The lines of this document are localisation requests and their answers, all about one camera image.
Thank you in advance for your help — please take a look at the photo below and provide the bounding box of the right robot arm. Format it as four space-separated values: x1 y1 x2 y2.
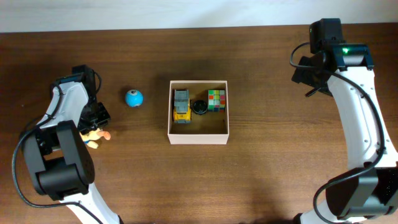
292 19 397 224

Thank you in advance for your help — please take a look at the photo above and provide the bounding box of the yellow grey toy truck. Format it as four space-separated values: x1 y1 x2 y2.
173 90 192 124

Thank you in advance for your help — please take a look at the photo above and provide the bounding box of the black round disc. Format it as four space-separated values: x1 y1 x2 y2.
192 100 208 115

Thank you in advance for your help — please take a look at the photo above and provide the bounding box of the colourful puzzle cube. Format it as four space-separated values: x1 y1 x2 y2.
208 90 226 113

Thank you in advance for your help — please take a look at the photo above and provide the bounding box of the blue toy ball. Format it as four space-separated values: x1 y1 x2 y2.
125 90 144 108

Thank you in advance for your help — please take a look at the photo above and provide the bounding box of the yellow plush toy animal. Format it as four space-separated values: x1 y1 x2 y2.
80 128 111 149

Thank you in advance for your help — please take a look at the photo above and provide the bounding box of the white cardboard box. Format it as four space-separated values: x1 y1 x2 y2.
167 80 229 144

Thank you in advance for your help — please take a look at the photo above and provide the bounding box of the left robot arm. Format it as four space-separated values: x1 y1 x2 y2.
16 65 122 223

